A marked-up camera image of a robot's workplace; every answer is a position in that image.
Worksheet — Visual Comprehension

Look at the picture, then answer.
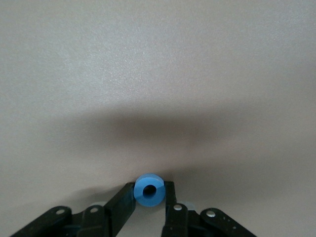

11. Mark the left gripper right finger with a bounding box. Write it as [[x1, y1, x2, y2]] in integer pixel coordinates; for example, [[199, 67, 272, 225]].
[[161, 181, 257, 237]]

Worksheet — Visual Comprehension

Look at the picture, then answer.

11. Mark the blue foam letter o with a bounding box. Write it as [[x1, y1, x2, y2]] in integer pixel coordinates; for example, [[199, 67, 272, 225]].
[[133, 173, 165, 207]]

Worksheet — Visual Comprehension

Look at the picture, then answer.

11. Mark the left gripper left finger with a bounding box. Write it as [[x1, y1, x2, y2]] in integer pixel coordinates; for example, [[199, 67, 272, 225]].
[[9, 182, 137, 237]]

